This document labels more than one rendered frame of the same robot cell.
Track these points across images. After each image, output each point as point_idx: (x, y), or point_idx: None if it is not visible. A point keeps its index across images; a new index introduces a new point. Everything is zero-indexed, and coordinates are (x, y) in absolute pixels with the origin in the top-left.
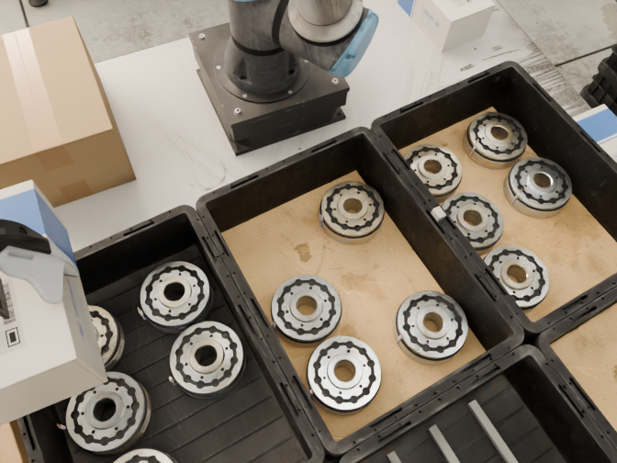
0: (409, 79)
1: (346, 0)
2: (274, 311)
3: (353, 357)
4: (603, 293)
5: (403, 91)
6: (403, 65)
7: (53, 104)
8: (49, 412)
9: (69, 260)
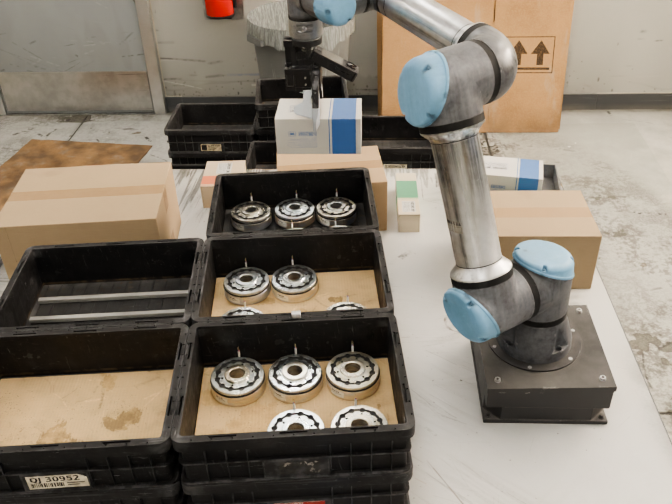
0: (521, 498)
1: (457, 252)
2: (300, 265)
3: (249, 283)
4: (182, 368)
5: (504, 485)
6: (544, 503)
7: (509, 218)
8: (306, 195)
9: (314, 121)
